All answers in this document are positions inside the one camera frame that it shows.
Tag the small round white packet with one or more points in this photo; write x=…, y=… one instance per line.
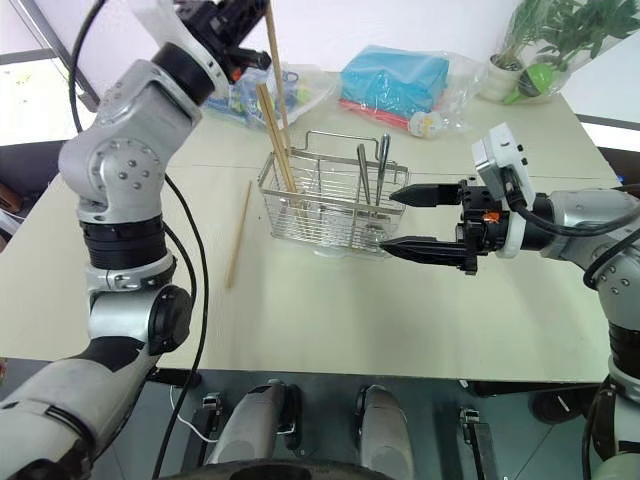
x=425, y=124

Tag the green and black watering can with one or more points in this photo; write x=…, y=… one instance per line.
x=535, y=79

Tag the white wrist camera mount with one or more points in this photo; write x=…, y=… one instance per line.
x=500, y=145
x=192, y=45

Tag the red flat pack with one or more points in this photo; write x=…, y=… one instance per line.
x=370, y=114

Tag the black table foot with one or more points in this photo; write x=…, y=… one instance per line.
x=562, y=406

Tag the wooden chopstick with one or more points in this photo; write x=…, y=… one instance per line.
x=278, y=75
x=272, y=132
x=239, y=235
x=281, y=135

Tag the grey rounded robot leg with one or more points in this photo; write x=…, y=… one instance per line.
x=255, y=425
x=385, y=430

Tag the green leafy plant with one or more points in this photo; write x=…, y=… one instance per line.
x=565, y=25

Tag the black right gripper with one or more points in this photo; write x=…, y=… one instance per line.
x=480, y=220

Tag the plastic bag of colourful items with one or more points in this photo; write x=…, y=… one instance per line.
x=305, y=92

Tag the white plant pot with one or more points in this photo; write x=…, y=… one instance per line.
x=502, y=77

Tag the clear plastic bag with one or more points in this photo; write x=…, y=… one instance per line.
x=457, y=85

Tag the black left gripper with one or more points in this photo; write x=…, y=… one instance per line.
x=220, y=25

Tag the metal table leg bracket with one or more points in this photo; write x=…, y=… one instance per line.
x=211, y=425
x=477, y=440

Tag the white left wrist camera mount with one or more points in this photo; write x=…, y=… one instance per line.
x=192, y=45

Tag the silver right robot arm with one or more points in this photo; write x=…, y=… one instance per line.
x=580, y=250

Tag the blue cloth stack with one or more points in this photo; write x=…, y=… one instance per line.
x=395, y=75

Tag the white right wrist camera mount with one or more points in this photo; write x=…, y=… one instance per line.
x=500, y=145

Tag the dark rounded rim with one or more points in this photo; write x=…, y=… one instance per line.
x=290, y=471

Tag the black diagonal frame bar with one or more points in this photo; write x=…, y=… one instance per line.
x=60, y=60

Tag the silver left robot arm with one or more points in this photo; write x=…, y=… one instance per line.
x=120, y=165

